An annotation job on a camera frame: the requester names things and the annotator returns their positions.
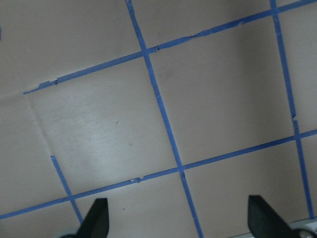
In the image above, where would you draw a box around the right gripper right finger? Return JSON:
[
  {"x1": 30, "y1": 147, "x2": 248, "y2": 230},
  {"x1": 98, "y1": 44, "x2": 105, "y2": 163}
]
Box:
[{"x1": 247, "y1": 195, "x2": 307, "y2": 238}]

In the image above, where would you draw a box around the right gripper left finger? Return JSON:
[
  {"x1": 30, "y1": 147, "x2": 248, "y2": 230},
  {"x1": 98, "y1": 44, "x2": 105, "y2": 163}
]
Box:
[{"x1": 66, "y1": 198, "x2": 109, "y2": 238}]

